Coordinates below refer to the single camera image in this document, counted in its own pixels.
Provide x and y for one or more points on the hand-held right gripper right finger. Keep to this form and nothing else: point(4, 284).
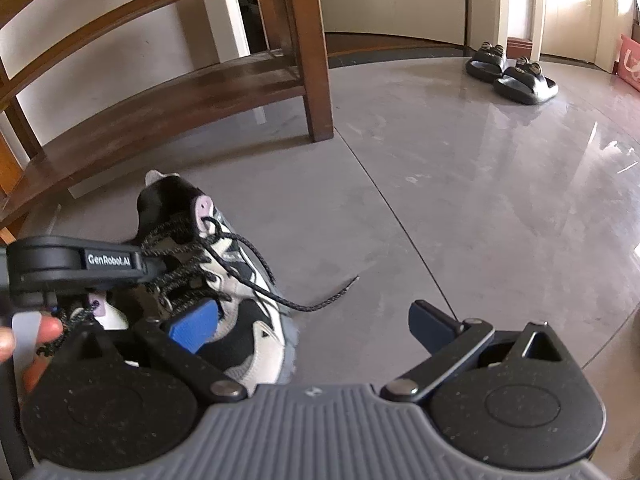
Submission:
point(430, 330)

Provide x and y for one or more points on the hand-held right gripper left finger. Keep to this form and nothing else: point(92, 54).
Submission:
point(192, 327)

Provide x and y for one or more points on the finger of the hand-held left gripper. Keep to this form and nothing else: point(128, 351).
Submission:
point(154, 269)

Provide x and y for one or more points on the wooden shoe rack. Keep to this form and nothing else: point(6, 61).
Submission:
point(150, 105)

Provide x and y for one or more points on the person's left hand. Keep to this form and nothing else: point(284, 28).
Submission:
point(50, 329)

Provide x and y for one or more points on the black gold-buckled slipper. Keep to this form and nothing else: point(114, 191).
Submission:
point(525, 85)
point(482, 67)

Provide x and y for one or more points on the pink bag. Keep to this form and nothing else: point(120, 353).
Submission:
point(631, 62)

